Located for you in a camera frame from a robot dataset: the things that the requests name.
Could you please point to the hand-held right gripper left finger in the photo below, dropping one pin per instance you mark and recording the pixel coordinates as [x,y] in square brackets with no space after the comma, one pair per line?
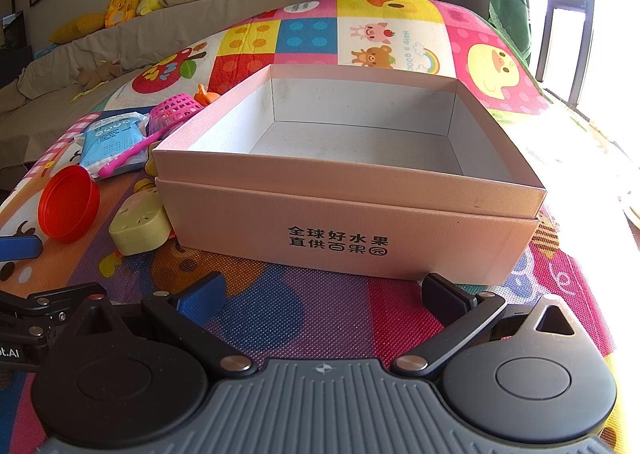
[200,296]

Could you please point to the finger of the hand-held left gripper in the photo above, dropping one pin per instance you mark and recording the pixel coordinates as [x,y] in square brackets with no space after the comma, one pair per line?
[50,306]
[20,249]

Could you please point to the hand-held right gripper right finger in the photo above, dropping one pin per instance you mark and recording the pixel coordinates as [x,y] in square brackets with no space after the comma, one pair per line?
[442,295]

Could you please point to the red plastic lid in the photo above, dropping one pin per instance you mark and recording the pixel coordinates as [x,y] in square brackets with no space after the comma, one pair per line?
[67,204]

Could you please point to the pink cardboard box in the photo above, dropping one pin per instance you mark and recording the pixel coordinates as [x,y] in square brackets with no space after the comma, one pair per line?
[350,214]

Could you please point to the pink plastic scoop basket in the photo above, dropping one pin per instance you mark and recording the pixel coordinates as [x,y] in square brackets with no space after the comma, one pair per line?
[172,111]

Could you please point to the orange plastic toy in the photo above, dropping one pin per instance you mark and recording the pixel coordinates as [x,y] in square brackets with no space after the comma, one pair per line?
[206,96]

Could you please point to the pale yellow plastic case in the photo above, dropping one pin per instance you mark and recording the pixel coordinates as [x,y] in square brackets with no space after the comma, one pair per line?
[137,229]

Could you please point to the colourful cartoon play mat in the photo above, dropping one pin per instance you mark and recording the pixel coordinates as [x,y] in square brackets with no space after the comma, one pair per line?
[310,304]

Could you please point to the brown plush toy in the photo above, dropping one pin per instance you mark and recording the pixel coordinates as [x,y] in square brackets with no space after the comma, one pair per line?
[97,74]

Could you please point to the dark flat panel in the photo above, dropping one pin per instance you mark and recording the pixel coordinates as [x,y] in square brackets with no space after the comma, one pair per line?
[12,39]

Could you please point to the beige covered sofa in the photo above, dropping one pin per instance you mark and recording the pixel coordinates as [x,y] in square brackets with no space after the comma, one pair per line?
[150,34]

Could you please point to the yellow orange plush toy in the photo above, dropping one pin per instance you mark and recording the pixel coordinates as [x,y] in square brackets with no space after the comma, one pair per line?
[120,4]

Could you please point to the green patterned towel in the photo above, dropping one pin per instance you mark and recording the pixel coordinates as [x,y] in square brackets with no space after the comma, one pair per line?
[510,4]

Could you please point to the black window frame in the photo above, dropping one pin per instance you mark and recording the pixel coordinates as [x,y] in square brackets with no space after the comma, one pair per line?
[550,34]

